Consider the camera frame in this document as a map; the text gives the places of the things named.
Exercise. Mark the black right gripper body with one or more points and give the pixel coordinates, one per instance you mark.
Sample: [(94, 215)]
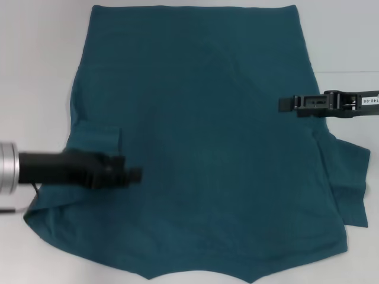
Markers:
[(352, 105)]

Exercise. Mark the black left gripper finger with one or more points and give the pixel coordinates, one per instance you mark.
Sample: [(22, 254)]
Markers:
[(127, 174)]

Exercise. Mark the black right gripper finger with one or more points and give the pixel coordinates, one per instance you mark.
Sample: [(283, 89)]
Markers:
[(308, 103)]

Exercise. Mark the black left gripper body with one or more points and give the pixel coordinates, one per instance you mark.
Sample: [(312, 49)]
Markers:
[(59, 167)]

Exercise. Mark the teal blue shirt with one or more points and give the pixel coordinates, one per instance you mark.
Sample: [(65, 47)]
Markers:
[(207, 133)]

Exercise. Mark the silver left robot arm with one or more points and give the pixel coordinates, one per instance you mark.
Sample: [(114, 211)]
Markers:
[(8, 167)]

